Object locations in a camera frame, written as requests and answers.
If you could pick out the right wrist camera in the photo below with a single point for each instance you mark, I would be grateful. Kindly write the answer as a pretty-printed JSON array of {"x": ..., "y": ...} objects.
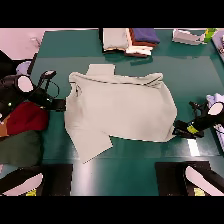
[{"x": 197, "y": 107}]

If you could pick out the purple folded garment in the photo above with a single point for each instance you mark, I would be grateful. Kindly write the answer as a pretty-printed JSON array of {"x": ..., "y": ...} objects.
[{"x": 146, "y": 35}]

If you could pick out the orange garment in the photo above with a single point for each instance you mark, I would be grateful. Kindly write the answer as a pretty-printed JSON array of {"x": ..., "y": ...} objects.
[{"x": 2, "y": 130}]

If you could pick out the beige shirt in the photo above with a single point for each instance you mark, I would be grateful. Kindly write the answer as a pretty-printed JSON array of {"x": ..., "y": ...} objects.
[{"x": 123, "y": 110}]

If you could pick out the cream folded garment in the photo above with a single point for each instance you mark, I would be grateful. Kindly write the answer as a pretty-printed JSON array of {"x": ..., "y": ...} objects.
[{"x": 115, "y": 39}]

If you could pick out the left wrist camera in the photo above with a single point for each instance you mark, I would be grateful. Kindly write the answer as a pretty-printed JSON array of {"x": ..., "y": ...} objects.
[{"x": 49, "y": 73}]

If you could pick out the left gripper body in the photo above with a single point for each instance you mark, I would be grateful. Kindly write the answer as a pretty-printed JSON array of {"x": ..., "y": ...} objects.
[{"x": 58, "y": 105}]

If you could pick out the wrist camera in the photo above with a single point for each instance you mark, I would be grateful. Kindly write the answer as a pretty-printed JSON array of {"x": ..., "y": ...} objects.
[
  {"x": 49, "y": 73},
  {"x": 197, "y": 107}
]

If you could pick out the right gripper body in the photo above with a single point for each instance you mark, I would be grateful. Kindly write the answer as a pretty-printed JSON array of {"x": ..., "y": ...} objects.
[{"x": 186, "y": 129}]

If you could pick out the dark green garment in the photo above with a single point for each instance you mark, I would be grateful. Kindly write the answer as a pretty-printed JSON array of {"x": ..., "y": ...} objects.
[{"x": 20, "y": 148}]

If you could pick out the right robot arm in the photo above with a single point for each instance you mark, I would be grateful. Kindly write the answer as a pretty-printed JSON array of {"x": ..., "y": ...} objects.
[{"x": 215, "y": 109}]

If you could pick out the white box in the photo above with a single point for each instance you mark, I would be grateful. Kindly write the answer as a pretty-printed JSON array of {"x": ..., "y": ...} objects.
[{"x": 186, "y": 37}]

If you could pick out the green object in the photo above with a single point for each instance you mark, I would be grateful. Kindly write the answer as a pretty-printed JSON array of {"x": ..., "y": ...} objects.
[{"x": 210, "y": 34}]

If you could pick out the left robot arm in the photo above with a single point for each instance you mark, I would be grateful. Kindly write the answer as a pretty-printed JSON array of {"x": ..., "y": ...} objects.
[{"x": 11, "y": 95}]

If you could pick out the brown folded garment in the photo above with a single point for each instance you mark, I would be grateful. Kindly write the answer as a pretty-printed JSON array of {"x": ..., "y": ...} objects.
[{"x": 143, "y": 44}]

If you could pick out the red garment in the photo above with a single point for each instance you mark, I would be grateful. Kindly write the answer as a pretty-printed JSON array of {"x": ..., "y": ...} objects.
[{"x": 28, "y": 116}]

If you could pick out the white folded garment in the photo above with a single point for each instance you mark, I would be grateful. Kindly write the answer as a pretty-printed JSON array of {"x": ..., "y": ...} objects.
[{"x": 138, "y": 50}]

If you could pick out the pale lilac garment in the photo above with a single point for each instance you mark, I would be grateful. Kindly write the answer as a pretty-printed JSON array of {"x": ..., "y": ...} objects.
[{"x": 220, "y": 43}]

